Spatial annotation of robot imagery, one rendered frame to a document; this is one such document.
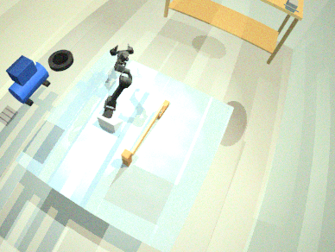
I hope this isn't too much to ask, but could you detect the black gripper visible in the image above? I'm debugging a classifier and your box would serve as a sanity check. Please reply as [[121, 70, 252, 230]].
[[110, 44, 134, 57]]

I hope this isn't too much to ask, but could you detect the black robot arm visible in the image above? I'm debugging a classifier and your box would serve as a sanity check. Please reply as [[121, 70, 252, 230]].
[[101, 51, 132, 119]]

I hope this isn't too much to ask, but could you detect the long tan wooden rail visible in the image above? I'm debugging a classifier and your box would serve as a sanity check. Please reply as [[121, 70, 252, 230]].
[[131, 104, 164, 156]]

